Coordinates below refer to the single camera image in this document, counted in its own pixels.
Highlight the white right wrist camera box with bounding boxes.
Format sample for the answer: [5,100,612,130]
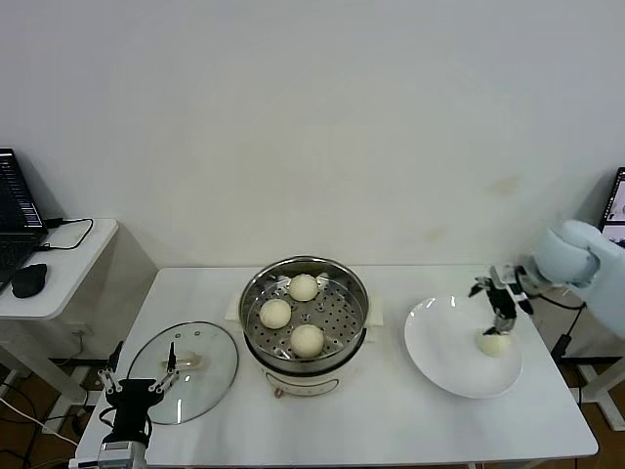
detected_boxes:
[487,263,520,285]

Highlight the white round plate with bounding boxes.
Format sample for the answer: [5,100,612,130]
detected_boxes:
[403,295,523,400]

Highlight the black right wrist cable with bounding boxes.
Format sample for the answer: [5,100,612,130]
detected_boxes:
[546,287,587,310]

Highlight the cream electric cooker base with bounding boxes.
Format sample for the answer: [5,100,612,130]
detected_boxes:
[242,312,381,401]

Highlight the black laptop cable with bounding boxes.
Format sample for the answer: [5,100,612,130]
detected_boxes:
[36,217,97,254]

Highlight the grey laptop with image windows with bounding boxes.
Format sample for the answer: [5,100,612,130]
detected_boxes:
[599,167,625,248]

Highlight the black computer mouse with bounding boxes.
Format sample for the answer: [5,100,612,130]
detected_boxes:
[11,262,49,298]

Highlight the white side table with mouse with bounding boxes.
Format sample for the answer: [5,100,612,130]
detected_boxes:
[0,218,121,409]

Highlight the glass lid with cream handle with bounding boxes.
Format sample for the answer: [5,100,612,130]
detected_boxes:
[126,320,241,425]

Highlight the white steamed baozi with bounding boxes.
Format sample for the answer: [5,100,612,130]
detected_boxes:
[259,298,293,329]
[289,273,321,303]
[290,323,325,358]
[477,329,513,359]

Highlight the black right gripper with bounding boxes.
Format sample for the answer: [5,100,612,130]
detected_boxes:
[467,276,518,338]

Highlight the black laptop with dark screen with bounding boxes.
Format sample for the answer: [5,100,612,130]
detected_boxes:
[0,148,51,297]

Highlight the stainless steel steamer basket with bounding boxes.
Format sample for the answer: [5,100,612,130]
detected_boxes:
[225,253,387,362]

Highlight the white side table with label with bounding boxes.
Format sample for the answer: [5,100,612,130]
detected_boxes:
[575,359,625,434]

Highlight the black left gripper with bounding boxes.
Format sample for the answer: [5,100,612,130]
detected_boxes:
[97,340,181,444]

